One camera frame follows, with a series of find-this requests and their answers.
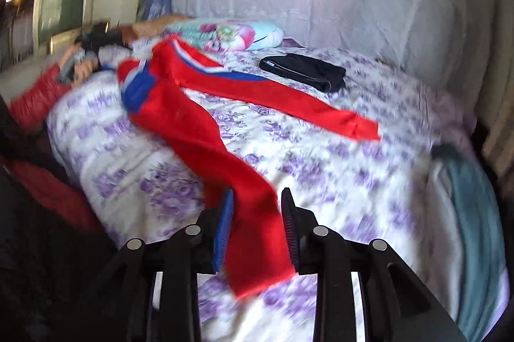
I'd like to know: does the teal blanket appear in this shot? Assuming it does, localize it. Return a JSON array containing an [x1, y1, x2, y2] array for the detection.
[[431, 143, 507, 335]]

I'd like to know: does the brown pillow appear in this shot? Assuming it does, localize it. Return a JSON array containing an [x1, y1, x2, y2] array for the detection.
[[120, 15, 193, 41]]

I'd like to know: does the purple floral bed sheet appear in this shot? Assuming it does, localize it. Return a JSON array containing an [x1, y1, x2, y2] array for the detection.
[[46, 37, 483, 342]]

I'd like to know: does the person's red jacket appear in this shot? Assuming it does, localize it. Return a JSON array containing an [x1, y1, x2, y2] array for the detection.
[[0, 155, 103, 236]]

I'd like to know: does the black folded garment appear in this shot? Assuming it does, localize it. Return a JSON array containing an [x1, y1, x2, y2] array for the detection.
[[259, 53, 347, 94]]

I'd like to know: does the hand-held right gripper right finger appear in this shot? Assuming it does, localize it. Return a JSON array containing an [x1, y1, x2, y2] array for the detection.
[[280, 187, 468, 342]]

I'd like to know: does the beige striped curtain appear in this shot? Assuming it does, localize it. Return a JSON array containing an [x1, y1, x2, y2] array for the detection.
[[482, 119, 514, 186]]

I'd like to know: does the person's left hand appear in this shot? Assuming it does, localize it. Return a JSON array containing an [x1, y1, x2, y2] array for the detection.
[[60, 45, 102, 90]]

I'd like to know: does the red blue white sweater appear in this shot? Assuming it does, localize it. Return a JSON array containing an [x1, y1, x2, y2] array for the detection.
[[116, 37, 382, 300]]

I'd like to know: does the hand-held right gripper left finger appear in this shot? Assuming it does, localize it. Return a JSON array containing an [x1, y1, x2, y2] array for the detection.
[[86, 187, 235, 342]]

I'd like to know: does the person's left forearm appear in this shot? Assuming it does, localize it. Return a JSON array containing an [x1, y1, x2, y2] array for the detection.
[[8, 63, 74, 132]]

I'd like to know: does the folded teal floral quilt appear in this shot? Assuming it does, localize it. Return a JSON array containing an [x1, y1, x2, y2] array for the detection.
[[164, 19, 284, 53]]

